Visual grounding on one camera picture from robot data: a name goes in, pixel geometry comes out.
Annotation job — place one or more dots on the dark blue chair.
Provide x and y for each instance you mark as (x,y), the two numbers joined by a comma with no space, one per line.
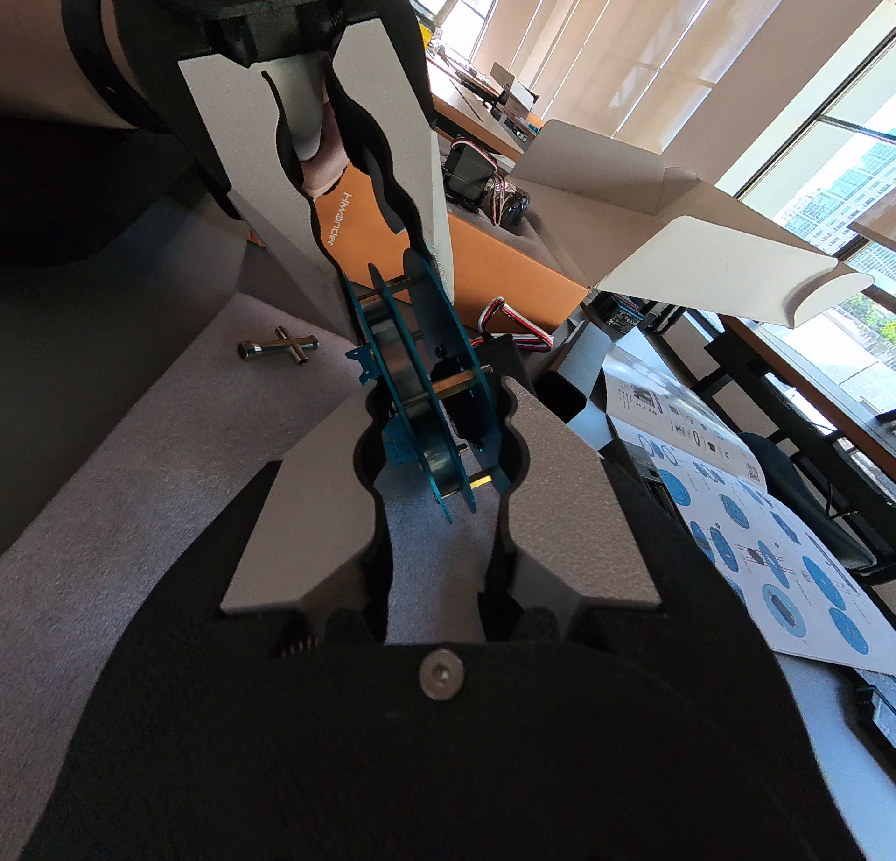
(791,483)

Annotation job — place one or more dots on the person's left hand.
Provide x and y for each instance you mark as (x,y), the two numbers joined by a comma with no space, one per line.
(325,164)

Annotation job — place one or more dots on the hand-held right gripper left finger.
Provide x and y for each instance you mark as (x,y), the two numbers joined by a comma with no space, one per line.
(301,525)

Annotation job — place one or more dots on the black electronic parts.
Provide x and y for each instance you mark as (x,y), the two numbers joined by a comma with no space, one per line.
(623,311)

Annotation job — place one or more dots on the person's left forearm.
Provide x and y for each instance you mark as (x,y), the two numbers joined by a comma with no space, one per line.
(35,48)

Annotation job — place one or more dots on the large window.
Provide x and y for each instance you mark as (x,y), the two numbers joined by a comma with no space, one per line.
(840,188)

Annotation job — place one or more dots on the metal cross wrench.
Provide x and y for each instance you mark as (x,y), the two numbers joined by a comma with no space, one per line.
(276,346)

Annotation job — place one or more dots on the cluttered wooden table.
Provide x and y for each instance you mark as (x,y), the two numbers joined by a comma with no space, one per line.
(462,104)

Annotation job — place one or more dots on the orange cardboard box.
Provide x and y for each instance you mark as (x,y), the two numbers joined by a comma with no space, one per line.
(511,273)

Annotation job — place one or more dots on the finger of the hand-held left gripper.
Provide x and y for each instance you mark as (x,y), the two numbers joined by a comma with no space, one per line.
(245,146)
(392,104)

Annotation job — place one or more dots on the instruction sheet with blue circles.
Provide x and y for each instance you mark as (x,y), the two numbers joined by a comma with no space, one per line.
(805,595)

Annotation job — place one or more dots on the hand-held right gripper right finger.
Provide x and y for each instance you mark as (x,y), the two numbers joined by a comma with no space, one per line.
(574,525)

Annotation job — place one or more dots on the blue disc robot base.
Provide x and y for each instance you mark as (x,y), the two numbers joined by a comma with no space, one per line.
(420,357)

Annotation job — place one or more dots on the pale desk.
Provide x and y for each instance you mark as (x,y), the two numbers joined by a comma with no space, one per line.
(826,749)

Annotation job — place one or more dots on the beige roller blind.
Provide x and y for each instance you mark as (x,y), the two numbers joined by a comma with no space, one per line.
(651,48)

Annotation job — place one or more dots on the black electronic module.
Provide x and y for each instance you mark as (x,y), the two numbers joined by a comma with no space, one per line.
(878,714)
(640,465)

